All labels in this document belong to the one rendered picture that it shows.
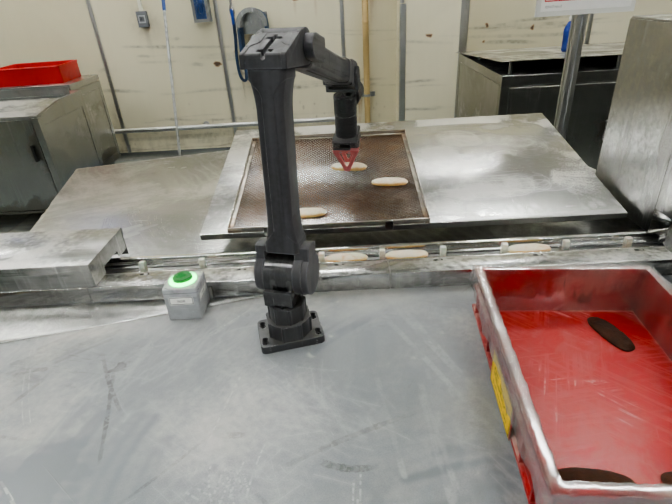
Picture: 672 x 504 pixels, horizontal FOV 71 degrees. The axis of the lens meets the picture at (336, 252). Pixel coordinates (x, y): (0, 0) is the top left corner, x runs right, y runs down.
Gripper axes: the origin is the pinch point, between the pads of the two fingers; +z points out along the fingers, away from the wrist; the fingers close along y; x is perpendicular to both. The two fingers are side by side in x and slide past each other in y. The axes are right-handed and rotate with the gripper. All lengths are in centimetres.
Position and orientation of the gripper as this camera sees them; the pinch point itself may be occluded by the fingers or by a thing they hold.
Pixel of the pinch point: (347, 164)
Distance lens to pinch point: 131.2
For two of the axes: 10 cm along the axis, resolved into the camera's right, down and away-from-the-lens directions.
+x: -9.9, -0.3, 1.3
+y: 1.2, -6.4, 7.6
